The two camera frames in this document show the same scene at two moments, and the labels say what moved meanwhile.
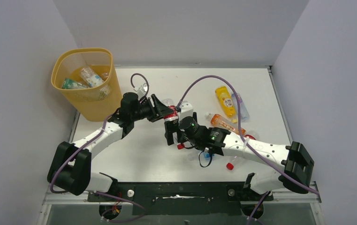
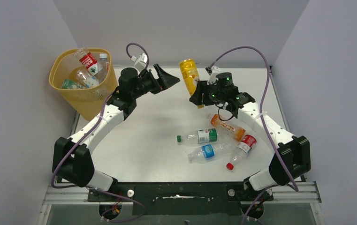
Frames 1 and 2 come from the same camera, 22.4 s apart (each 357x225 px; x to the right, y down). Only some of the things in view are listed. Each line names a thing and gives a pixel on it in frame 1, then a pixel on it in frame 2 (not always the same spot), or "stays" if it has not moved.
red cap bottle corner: x=173 y=117 → x=88 y=61
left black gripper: x=161 y=110 → x=165 y=81
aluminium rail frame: x=309 y=197 stays
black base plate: x=182 y=198 stays
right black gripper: x=172 y=132 → x=203 y=92
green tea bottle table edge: x=69 y=83 stays
